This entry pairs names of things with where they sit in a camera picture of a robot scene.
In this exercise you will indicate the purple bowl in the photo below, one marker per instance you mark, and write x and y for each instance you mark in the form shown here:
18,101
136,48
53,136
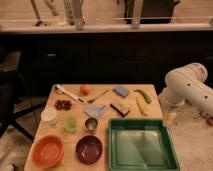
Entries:
89,149

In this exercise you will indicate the yellow banana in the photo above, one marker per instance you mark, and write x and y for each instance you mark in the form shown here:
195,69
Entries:
141,105

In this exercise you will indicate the orange bowl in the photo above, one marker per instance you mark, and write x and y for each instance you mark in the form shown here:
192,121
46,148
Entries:
47,152

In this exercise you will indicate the dark red grapes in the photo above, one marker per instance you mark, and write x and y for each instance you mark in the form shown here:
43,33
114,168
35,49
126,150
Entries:
63,105

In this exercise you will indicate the small metal cup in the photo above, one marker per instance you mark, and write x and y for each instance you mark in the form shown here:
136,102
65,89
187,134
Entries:
91,125

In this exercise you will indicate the blue sponge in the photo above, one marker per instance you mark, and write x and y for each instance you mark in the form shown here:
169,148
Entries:
122,91

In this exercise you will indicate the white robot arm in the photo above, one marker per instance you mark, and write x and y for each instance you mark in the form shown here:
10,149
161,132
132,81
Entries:
186,83

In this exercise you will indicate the green plastic tray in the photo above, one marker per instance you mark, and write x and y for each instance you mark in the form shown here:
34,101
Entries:
140,145

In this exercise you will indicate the white plastic cup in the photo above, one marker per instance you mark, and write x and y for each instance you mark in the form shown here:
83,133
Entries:
49,116

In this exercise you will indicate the green plastic cup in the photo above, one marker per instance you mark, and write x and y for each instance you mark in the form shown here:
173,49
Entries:
70,124

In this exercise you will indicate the light blue cloth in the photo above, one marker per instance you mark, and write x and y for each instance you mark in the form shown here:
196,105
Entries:
95,111

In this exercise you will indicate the black office chair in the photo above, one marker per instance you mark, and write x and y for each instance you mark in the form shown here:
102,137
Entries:
8,95

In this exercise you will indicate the metal fork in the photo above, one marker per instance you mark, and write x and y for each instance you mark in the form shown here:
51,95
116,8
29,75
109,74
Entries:
98,96

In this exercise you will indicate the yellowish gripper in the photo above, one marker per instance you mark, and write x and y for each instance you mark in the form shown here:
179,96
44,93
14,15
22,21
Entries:
168,117

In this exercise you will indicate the orange fruit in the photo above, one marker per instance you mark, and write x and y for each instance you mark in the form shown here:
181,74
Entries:
84,89

